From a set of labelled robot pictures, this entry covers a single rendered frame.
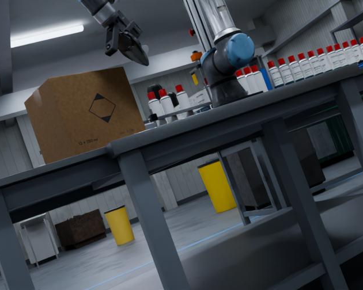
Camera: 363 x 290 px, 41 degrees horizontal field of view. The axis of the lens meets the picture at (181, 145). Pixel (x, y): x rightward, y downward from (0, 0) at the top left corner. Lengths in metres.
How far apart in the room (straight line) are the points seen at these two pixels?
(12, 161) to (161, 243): 11.24
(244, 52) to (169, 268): 0.88
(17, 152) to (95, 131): 10.95
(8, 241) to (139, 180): 0.38
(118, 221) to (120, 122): 6.28
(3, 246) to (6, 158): 11.20
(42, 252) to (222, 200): 4.71
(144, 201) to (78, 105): 0.45
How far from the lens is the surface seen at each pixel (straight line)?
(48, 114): 1.71
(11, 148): 12.60
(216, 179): 7.08
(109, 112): 1.71
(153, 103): 2.25
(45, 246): 10.58
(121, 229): 7.97
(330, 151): 8.53
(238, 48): 1.87
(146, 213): 1.39
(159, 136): 1.41
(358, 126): 1.76
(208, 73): 2.01
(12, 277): 1.39
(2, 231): 1.39
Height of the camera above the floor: 0.67
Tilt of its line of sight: 4 degrees up
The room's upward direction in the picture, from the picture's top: 20 degrees counter-clockwise
